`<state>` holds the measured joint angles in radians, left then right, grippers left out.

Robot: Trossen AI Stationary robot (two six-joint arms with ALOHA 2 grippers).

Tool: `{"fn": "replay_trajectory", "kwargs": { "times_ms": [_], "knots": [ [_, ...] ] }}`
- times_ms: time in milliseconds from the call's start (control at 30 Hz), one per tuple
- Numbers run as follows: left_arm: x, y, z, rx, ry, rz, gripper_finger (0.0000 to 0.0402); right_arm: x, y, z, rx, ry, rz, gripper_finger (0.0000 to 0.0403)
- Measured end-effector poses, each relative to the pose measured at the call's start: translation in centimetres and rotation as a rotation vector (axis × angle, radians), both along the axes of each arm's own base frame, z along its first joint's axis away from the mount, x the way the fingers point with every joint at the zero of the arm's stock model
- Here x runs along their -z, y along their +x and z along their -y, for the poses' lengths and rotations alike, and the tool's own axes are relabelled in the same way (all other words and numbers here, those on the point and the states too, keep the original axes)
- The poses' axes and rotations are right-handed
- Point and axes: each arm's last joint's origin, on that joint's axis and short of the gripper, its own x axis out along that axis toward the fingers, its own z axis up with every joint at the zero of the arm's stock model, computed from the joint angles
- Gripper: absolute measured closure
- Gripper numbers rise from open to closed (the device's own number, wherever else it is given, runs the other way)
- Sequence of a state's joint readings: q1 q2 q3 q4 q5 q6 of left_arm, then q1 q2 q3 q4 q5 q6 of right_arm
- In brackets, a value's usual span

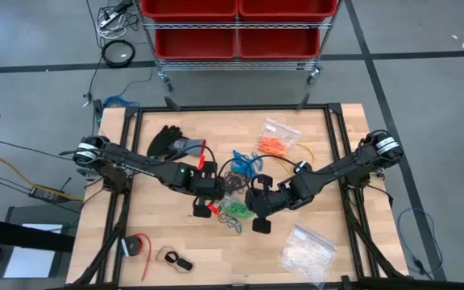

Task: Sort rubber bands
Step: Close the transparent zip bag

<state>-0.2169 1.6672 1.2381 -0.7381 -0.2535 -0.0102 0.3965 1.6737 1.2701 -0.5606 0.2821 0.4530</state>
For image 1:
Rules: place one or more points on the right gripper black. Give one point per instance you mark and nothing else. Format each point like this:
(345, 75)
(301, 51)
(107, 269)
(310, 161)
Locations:
(270, 203)

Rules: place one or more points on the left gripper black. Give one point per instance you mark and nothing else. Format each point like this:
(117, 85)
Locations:
(208, 181)

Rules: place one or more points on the clear zip bag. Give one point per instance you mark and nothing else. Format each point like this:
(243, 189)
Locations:
(278, 131)
(236, 207)

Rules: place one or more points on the blue rubber bands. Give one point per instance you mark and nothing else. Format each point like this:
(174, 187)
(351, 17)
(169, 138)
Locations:
(244, 165)

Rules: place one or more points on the stack of clear zip bags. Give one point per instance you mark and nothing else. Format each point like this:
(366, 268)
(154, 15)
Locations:
(306, 253)

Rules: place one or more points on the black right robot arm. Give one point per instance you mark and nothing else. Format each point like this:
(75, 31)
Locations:
(336, 171)

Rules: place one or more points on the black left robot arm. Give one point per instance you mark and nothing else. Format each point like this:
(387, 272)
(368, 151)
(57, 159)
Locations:
(135, 163)

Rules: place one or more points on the dark rubber bands pile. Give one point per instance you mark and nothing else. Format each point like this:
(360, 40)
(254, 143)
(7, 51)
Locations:
(234, 181)

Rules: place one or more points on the loose dark rubber bands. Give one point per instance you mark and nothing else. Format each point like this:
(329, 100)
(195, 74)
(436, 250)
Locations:
(226, 219)

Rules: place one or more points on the black bundle with green edge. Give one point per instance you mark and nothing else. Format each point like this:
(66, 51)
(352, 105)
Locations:
(167, 141)

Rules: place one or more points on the black oblong fob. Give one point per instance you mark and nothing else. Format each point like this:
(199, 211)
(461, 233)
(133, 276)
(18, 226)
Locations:
(185, 264)

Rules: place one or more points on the small black box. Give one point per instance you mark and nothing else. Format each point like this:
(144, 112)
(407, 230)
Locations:
(98, 110)

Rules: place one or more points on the black round magnifier lamp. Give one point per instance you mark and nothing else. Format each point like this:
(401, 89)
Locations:
(118, 53)

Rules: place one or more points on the white power strip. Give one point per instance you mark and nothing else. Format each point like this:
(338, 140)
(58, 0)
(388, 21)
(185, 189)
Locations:
(109, 19)

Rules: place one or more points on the grey cart with white sheet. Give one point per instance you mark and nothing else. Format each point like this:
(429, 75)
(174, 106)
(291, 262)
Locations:
(32, 258)

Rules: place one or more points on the black beam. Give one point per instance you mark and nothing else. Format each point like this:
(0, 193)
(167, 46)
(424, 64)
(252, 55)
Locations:
(14, 235)

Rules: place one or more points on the black aluminium table frame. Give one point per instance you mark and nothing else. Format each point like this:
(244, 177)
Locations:
(236, 108)

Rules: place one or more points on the black fin-shaped bracket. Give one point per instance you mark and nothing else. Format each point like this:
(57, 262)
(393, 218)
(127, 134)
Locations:
(171, 102)
(303, 101)

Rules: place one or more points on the silver metal mounting bracket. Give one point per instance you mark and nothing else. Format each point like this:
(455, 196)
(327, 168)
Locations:
(84, 173)

